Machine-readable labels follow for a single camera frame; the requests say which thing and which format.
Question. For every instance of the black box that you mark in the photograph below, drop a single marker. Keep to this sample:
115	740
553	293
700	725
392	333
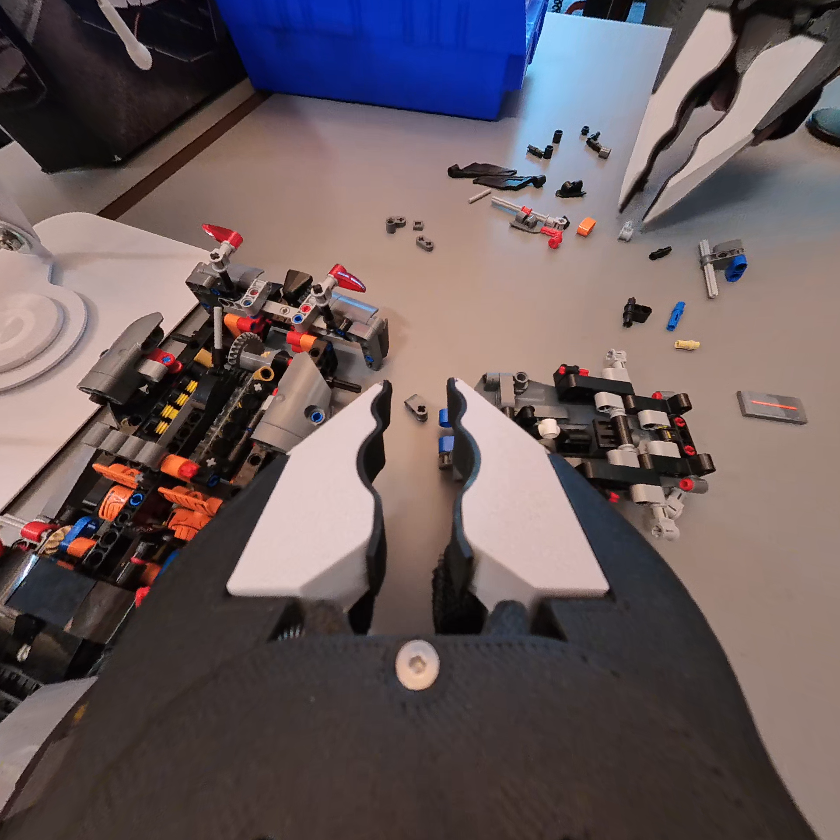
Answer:
164	98

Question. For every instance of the blue plastic bin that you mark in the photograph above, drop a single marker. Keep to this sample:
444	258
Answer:
380	52

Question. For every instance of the blue lego pin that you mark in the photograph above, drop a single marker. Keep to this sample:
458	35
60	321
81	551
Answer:
676	316

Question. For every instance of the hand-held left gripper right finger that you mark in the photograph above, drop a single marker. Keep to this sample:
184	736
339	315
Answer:
531	525

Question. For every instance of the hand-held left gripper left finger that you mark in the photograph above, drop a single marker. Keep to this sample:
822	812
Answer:
308	525

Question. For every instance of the dark grey two-hole lego piece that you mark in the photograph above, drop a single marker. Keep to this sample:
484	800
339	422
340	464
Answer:
424	243

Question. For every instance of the small lego gearbox assembly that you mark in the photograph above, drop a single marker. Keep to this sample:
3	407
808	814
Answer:
630	426

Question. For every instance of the dark grey angled lego connector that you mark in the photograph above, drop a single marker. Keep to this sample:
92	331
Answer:
396	225

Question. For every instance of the black curved lego piece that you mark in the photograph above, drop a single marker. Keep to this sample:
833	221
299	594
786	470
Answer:
571	189

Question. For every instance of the small dark grey lego connector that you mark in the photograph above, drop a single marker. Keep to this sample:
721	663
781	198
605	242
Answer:
417	407

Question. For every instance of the dark grey orange-striped tile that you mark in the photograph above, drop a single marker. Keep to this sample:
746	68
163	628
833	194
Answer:
771	407

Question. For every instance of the black and grey lego pin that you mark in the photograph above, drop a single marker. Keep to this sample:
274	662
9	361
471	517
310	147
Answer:
596	143

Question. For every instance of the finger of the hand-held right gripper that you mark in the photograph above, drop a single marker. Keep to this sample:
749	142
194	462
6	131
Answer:
741	111
682	65

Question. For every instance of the white hanging tab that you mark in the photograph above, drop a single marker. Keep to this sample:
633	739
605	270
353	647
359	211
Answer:
128	39

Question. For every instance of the small red and grey assembly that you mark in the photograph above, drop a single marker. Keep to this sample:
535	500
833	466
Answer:
528	220

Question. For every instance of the black double lego pin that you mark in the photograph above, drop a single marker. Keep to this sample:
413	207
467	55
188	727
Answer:
540	151

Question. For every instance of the orange curved lego piece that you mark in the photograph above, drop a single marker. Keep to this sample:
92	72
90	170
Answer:
586	227

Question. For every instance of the white book stand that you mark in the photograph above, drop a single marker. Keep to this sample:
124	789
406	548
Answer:
98	262

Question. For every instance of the large lego car chassis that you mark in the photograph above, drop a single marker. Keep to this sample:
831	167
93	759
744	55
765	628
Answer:
197	407

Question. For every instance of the light grey axle blue connector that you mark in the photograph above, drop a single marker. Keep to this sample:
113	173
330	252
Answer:
722	262

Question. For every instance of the black lego pin connector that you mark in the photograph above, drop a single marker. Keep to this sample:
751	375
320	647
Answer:
636	312

